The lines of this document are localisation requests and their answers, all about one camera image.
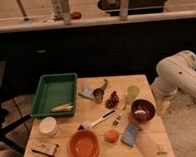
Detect blue sponge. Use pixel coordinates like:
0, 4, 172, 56
121, 123, 139, 147

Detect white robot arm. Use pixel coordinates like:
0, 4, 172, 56
151, 50, 196, 99

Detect dark maroon bowl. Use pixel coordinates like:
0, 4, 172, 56
131, 99, 156, 123

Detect orange red bowl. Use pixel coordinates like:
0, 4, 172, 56
67, 130, 100, 157

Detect green chili pepper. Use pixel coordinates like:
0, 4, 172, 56
100, 79, 108, 91

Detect steel measuring cup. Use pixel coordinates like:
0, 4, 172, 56
92, 88, 104, 104

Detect bunch of dark grapes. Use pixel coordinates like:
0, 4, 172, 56
105, 91, 119, 108

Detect light green cup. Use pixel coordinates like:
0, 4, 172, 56
127, 86, 139, 102

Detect yellow corn cob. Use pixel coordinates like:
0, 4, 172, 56
51, 103, 73, 112

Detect green plastic tray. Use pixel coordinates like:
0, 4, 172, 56
30, 73, 78, 119

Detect metal fork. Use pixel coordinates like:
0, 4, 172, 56
112, 103, 127, 127

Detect orange ball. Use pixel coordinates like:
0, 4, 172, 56
105, 129, 119, 143

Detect red object on counter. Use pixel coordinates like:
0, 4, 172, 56
71, 11, 82, 19

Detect white round container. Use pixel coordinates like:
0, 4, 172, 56
39, 117, 58, 136

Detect wooden block eraser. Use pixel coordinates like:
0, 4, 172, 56
31, 141, 59, 157

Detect white handled brush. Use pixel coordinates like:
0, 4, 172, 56
78, 110, 116, 130

